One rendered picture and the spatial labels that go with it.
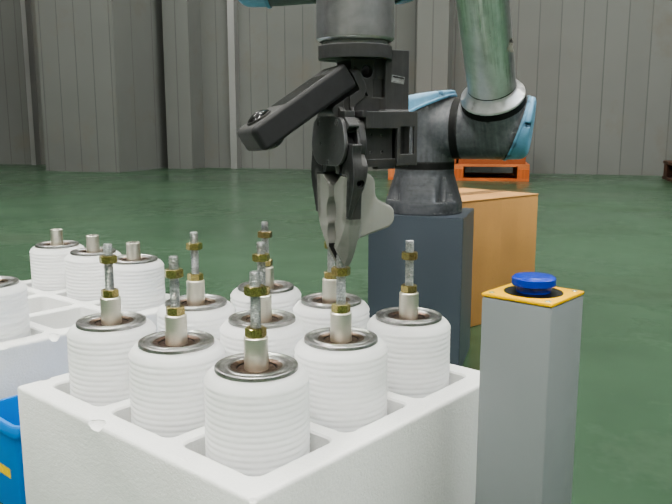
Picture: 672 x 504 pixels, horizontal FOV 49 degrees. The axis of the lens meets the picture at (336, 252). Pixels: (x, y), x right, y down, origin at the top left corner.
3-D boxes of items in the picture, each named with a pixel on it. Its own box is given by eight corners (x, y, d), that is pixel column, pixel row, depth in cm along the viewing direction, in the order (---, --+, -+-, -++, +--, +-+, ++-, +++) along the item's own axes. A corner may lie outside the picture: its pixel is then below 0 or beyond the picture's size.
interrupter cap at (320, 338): (288, 344, 75) (288, 338, 75) (334, 328, 81) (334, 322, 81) (348, 359, 70) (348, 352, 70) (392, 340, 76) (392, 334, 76)
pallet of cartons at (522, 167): (532, 175, 697) (534, 128, 689) (528, 182, 610) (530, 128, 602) (400, 173, 733) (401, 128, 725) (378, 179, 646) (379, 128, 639)
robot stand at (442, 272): (387, 340, 162) (389, 205, 157) (469, 347, 157) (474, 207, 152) (367, 366, 145) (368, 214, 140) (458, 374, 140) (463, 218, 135)
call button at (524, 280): (523, 290, 72) (524, 269, 71) (562, 296, 69) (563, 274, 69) (503, 297, 69) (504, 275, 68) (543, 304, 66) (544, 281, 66)
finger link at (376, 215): (401, 264, 73) (400, 171, 72) (348, 270, 70) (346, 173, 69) (385, 261, 76) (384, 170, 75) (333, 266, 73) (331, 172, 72)
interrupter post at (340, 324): (324, 343, 75) (324, 312, 75) (338, 338, 77) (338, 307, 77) (343, 347, 74) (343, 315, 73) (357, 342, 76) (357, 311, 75)
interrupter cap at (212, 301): (238, 307, 90) (238, 301, 90) (181, 317, 86) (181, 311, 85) (209, 296, 96) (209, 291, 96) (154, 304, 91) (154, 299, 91)
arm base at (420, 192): (394, 206, 155) (395, 158, 154) (466, 208, 151) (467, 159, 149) (377, 214, 141) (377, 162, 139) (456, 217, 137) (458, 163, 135)
